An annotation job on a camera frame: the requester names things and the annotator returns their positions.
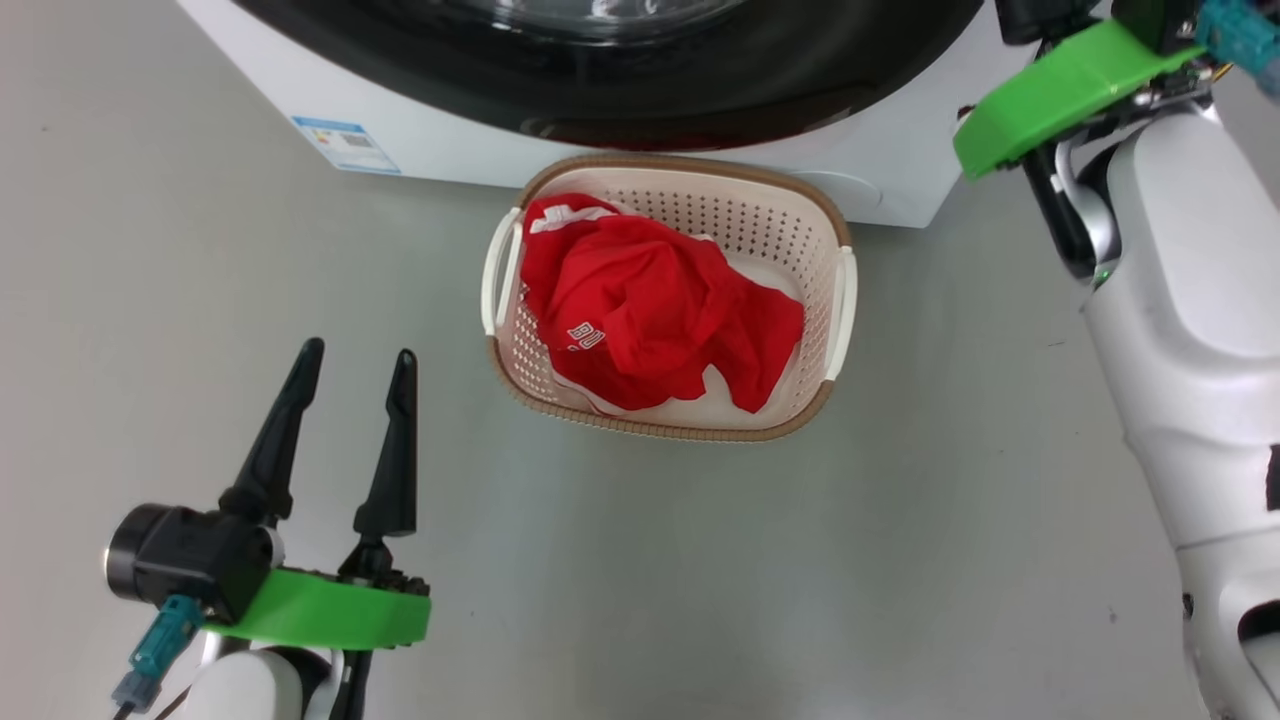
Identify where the teal left cable connector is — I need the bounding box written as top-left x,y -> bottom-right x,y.
112,595 -> 206,713

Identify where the teal cable connector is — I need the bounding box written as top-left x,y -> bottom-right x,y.
1195,0 -> 1280,96
112,595 -> 206,713

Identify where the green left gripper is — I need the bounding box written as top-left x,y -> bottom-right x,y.
205,338 -> 433,651

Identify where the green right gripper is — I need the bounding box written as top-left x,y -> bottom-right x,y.
952,18 -> 1206,181

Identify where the round white filter cover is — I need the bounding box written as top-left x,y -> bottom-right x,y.
800,170 -> 886,213

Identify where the red garment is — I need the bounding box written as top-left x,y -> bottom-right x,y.
520,193 -> 806,414

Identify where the white front-load washing machine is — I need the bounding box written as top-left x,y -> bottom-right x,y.
178,0 -> 1011,229

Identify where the cream laundry basket brown rim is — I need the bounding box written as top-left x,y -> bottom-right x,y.
480,153 -> 859,443

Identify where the blue energy label sticker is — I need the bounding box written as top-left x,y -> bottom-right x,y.
292,117 -> 401,176

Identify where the thin black cable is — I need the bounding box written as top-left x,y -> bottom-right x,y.
112,685 -> 191,720

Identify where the washing machine glass door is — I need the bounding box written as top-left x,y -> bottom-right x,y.
235,0 -> 986,151

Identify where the teal right cable connector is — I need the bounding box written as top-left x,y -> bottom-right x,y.
1195,0 -> 1280,96

